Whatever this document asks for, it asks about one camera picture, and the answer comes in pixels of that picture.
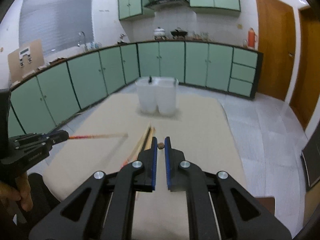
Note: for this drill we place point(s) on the white cooking pot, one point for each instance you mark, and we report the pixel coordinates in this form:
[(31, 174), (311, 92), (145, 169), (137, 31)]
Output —
[(159, 33)]

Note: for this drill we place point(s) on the steel kitchen faucet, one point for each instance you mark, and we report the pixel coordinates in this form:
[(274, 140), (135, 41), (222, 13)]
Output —
[(82, 33)]

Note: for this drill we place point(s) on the beige table cover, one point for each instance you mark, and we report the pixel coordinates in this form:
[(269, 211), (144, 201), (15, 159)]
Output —
[(195, 135)]

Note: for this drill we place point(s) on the light wooden chopstick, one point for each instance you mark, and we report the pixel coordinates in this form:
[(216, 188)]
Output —
[(148, 140)]

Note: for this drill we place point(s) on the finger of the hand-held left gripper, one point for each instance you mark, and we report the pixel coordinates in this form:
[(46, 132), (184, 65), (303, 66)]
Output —
[(50, 135), (50, 142)]

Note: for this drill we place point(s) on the small figurine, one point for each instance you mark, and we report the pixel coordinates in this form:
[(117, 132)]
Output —
[(122, 38)]

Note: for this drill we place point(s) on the brown wooden chopstick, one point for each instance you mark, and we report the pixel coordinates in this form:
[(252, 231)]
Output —
[(152, 132)]

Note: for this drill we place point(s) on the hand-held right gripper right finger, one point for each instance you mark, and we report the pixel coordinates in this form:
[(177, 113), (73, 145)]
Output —
[(167, 165)]

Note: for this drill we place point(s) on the black panel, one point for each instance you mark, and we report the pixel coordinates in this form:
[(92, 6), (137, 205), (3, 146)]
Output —
[(312, 162)]

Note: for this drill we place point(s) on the brown cardboard sheet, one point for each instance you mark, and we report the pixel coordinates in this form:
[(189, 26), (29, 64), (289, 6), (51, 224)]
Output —
[(37, 52)]

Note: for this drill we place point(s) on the person's left hand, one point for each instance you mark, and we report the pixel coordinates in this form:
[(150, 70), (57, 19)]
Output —
[(25, 192)]

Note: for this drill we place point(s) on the white plastic container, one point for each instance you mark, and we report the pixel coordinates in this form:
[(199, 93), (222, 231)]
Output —
[(167, 97), (147, 95)]

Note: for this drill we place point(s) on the bottles beside faucet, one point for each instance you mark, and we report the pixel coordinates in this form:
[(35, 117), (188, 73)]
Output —
[(93, 45)]

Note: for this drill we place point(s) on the black wok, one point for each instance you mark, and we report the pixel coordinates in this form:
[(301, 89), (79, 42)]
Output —
[(178, 33)]

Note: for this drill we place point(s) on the small brown nut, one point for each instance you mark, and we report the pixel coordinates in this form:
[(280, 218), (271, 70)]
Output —
[(160, 145)]

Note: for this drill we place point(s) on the orange thermos flask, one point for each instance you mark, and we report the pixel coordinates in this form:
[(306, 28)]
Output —
[(251, 38)]

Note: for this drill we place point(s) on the red-tipped wooden chopstick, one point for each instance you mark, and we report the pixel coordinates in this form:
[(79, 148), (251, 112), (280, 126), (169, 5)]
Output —
[(140, 142), (100, 136)]

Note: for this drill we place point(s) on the brown wooden piece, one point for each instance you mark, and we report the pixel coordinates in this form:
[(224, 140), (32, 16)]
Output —
[(266, 205)]

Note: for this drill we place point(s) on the grey window blind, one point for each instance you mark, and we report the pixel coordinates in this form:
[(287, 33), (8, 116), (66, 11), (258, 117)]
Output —
[(55, 17)]

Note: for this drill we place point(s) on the brown wooden door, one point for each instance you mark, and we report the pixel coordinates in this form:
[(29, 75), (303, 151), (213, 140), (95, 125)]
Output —
[(275, 50), (308, 67)]

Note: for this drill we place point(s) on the range hood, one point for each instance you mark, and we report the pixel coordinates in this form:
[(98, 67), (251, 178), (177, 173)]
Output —
[(165, 3)]

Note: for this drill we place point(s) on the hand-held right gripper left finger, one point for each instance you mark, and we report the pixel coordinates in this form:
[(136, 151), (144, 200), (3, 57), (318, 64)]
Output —
[(154, 165)]

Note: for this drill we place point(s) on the cluster of glass jars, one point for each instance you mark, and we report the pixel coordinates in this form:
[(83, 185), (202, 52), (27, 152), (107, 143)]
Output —
[(200, 36)]

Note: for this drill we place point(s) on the green base cabinet run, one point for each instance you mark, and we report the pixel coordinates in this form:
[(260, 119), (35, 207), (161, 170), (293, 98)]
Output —
[(87, 75), (200, 62)]

